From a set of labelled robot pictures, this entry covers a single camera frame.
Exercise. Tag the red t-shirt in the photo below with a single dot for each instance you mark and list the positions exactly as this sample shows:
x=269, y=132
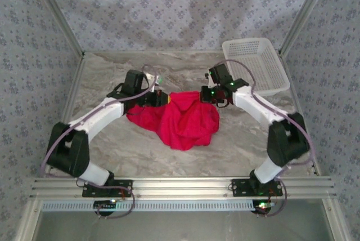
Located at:
x=185, y=122

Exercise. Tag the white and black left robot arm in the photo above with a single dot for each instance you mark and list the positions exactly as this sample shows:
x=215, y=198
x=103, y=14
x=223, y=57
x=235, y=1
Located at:
x=95, y=117

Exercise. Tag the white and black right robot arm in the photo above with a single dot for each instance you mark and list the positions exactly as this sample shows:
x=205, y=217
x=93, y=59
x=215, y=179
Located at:
x=253, y=106

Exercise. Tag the white perforated plastic basket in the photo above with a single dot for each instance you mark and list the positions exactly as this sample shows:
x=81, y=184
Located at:
x=261, y=63

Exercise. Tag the small black controller board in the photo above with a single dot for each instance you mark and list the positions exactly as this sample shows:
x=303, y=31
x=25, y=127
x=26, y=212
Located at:
x=264, y=209
x=105, y=206

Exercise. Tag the grey metal lower panel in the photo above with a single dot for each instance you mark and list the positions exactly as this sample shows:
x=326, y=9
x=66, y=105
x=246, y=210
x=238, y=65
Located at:
x=182, y=227

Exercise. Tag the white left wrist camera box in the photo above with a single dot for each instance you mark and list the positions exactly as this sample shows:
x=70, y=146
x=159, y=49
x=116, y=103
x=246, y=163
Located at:
x=152, y=77

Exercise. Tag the aluminium frame post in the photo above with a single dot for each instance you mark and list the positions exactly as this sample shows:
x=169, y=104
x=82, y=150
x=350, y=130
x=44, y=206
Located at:
x=60, y=15
x=303, y=13

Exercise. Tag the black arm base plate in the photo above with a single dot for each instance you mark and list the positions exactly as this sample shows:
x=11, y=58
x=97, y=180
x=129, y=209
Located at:
x=242, y=189
x=90, y=191

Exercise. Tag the aluminium frame leg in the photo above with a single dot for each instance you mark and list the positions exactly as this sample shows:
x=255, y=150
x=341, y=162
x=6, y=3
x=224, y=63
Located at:
x=336, y=221
x=26, y=221

